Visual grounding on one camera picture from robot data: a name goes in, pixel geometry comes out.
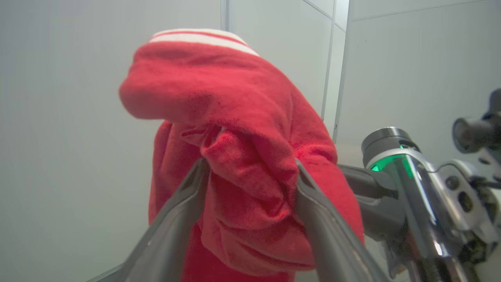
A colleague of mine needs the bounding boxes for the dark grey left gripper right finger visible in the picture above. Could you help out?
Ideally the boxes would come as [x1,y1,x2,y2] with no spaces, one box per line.
[295,159,392,282]

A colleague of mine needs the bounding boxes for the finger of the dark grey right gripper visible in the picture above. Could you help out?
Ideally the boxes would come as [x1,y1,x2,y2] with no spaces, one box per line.
[354,195,409,242]
[337,164,399,199]

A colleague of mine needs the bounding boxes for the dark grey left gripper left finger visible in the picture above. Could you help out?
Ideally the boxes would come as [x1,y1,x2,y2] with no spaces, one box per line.
[87,158,211,282]

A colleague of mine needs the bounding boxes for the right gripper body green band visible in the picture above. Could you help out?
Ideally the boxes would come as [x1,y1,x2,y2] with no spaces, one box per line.
[361,127,501,282]

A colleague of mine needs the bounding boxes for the red and white garment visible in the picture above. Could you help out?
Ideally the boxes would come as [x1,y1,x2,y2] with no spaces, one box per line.
[119,28,365,282]

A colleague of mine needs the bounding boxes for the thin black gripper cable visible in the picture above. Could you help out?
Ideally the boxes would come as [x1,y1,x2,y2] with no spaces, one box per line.
[425,162,464,175]

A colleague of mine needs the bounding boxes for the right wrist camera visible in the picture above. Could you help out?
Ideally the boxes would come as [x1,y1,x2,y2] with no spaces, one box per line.
[452,88,501,165]

